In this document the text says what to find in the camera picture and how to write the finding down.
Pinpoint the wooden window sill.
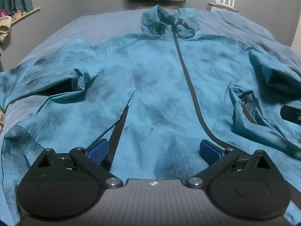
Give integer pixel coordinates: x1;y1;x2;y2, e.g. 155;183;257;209
11;7;41;24

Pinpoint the pink cloth on sill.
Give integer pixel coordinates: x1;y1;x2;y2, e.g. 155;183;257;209
12;10;27;20

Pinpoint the blue bed sheet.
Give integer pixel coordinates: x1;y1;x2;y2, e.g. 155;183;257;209
0;3;301;80

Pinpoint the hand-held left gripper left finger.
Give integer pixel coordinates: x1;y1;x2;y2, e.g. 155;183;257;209
29;138;123;189

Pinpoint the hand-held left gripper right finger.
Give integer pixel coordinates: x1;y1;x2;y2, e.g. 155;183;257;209
185;139;274;189

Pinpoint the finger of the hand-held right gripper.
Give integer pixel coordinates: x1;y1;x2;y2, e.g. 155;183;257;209
281;106;301;122

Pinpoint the teal zip jacket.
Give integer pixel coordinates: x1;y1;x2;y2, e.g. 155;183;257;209
0;4;301;226

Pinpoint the beige hanging cloth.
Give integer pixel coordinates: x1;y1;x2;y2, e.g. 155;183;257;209
0;16;13;43

